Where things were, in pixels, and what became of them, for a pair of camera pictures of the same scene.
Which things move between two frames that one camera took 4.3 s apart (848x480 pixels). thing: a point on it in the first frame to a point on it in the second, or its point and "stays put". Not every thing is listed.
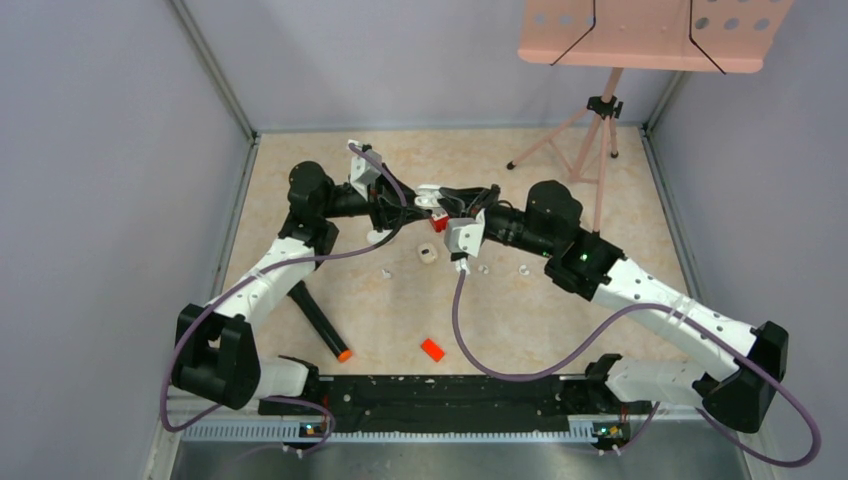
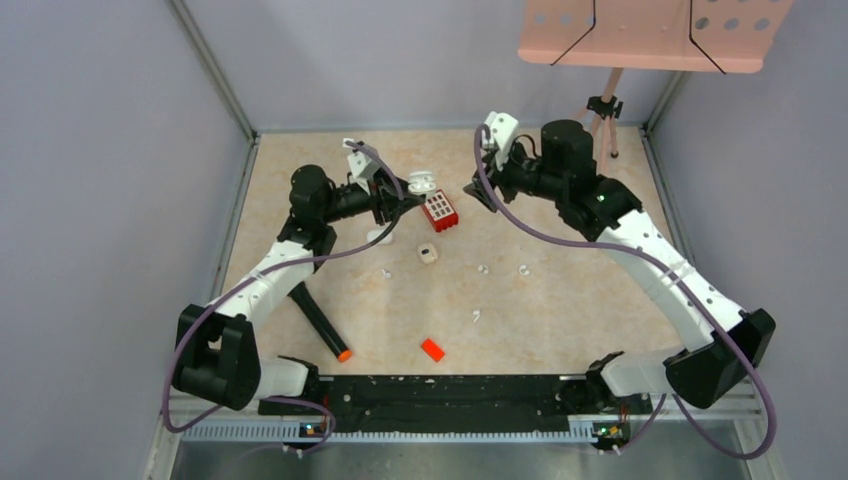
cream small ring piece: x=427 y=253 stays put
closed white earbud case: x=374 y=236 stays put
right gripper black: x=475 y=198 to x=498 y=178
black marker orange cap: x=322 y=321 stays put
